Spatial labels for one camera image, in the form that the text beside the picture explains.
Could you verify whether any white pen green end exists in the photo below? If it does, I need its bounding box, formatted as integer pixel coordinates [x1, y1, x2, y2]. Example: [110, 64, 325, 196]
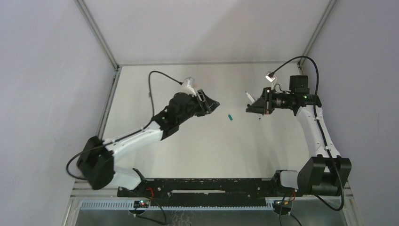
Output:
[245, 91, 255, 104]

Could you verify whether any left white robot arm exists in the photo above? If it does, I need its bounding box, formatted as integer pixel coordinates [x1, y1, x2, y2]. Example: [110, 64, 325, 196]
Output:
[77, 89, 220, 190]

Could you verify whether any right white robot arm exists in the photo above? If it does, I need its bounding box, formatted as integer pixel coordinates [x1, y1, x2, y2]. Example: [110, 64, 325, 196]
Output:
[246, 75, 351, 196]

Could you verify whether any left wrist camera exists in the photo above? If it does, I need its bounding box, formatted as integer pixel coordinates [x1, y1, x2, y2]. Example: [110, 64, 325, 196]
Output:
[181, 77, 196, 95]

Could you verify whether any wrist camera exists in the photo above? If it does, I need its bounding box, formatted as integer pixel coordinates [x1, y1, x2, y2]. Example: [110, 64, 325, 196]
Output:
[181, 77, 196, 95]
[265, 72, 277, 89]

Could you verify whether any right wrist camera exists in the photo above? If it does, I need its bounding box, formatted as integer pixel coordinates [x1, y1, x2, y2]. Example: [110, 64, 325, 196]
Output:
[265, 72, 277, 89]

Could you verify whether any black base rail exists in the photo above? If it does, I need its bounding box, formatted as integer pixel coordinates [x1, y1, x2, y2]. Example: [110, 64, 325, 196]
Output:
[117, 177, 292, 208]

